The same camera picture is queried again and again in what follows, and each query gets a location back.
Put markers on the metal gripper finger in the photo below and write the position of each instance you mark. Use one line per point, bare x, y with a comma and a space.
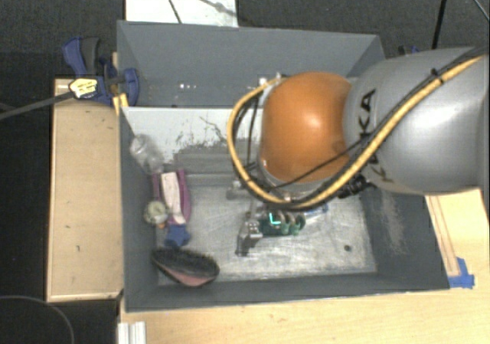
247, 239

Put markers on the pale wood board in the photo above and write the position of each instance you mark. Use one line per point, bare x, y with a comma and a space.
86, 189

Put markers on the black and pink hairbrush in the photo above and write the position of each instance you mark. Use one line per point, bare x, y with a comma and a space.
185, 266

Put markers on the pale round toy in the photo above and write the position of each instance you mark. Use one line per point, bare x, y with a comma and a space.
155, 213

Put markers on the clear plastic bottle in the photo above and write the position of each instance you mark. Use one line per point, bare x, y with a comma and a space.
145, 152

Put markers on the grey metal bin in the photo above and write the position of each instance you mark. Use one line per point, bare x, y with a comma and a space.
214, 66

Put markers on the black cylinder on white bracket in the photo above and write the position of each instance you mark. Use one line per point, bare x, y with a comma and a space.
354, 185

